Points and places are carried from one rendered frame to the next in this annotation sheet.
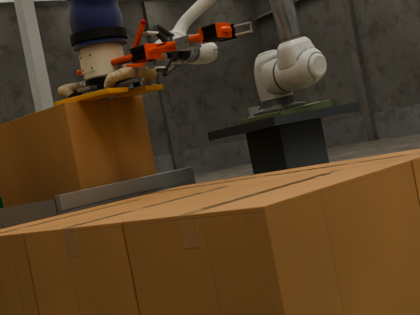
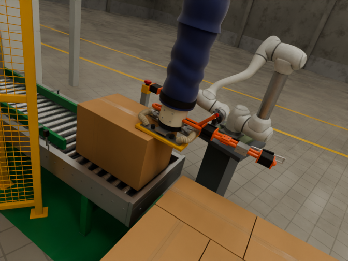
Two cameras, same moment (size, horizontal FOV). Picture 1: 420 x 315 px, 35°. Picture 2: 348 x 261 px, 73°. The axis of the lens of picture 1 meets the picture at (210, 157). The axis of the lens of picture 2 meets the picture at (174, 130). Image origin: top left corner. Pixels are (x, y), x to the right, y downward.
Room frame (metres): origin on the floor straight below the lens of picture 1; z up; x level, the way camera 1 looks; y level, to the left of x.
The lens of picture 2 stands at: (1.35, 0.77, 1.67)
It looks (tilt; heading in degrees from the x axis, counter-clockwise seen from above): 27 degrees down; 341
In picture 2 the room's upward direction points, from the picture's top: 14 degrees clockwise
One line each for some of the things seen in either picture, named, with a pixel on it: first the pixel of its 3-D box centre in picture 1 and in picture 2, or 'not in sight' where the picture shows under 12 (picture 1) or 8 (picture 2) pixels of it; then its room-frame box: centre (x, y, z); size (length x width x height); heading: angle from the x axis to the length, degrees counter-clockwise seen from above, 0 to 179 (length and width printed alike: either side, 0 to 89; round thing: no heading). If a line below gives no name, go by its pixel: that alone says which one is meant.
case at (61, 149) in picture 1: (72, 157); (126, 136); (2.86, 0.59, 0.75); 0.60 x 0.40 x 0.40; 47
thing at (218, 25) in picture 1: (215, 32); (265, 159); (2.24, -0.10, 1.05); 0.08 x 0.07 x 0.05; 49
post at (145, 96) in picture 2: not in sight; (139, 132); (3.37, 0.42, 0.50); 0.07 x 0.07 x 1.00; 48
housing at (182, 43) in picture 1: (187, 42); (242, 148); (2.34, 0.00, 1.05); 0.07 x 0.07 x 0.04; 49
